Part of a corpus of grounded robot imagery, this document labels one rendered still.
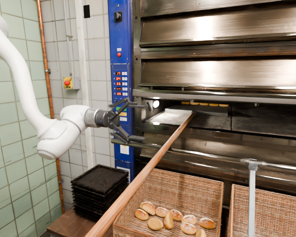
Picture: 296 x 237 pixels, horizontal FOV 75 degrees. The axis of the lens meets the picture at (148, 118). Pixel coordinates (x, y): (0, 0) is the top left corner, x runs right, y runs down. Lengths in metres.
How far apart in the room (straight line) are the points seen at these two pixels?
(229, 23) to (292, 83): 0.46
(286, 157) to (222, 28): 0.82
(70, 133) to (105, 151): 0.84
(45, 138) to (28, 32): 1.18
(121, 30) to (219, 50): 0.64
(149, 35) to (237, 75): 0.60
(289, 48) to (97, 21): 1.21
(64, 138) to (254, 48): 1.06
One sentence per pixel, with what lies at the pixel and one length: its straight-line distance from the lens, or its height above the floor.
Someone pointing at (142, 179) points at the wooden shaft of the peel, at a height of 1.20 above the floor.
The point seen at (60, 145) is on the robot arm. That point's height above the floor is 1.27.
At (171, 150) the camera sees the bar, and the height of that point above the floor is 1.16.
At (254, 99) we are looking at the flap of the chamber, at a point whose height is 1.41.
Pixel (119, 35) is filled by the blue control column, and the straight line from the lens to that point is 1.44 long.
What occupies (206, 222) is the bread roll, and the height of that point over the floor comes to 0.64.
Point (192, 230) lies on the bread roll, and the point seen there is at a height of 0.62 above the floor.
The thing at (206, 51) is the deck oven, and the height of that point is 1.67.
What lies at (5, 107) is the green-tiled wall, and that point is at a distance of 1.73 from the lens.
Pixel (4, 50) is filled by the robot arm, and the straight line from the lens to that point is 0.97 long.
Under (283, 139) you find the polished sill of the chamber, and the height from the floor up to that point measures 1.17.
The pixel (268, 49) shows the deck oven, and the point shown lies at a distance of 1.27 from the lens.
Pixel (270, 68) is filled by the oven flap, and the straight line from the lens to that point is 1.27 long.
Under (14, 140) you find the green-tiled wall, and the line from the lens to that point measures 1.80.
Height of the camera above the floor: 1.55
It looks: 14 degrees down
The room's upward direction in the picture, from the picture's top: straight up
